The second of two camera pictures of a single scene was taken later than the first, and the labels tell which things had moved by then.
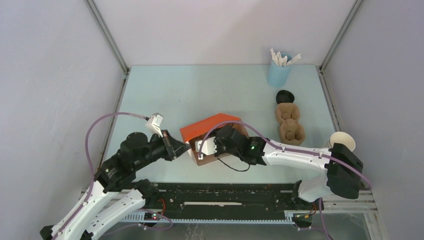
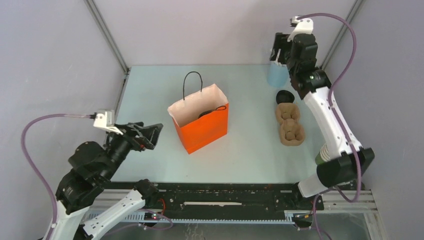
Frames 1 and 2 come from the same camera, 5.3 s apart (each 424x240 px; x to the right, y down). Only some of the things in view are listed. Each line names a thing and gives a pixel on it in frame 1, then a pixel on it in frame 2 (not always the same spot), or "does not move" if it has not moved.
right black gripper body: [221, 149] -> [285, 56]
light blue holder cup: [277, 75] does not move
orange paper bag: [206, 128] -> [201, 118]
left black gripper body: [168, 145] -> [136, 141]
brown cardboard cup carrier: [292, 130] does not move
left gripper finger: [178, 147] -> [130, 127]
